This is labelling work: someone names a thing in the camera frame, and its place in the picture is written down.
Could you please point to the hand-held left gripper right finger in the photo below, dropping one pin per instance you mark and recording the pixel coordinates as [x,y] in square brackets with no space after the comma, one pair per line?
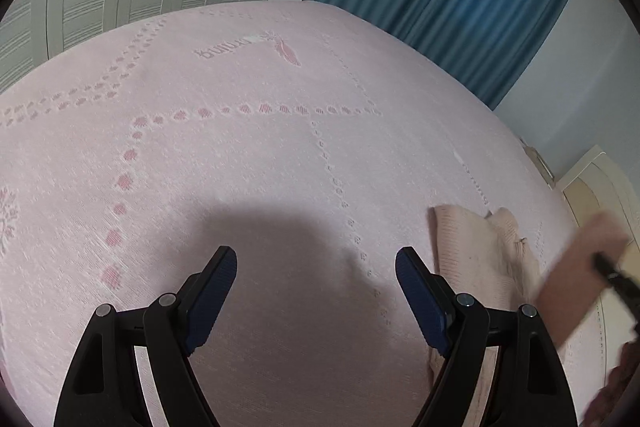
[420,299]

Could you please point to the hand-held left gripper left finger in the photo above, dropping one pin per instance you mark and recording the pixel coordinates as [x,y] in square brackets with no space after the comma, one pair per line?
[212,294]

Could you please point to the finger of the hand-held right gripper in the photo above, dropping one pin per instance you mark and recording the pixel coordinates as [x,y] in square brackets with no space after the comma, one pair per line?
[617,279]

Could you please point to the pink knit sweater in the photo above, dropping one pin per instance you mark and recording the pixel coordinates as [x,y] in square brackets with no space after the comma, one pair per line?
[475,252]

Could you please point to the person's dark red clothing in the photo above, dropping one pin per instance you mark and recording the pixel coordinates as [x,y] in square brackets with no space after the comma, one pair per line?
[620,387]

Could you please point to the brown bedside table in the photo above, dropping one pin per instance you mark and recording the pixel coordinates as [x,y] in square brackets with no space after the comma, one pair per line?
[540,162]

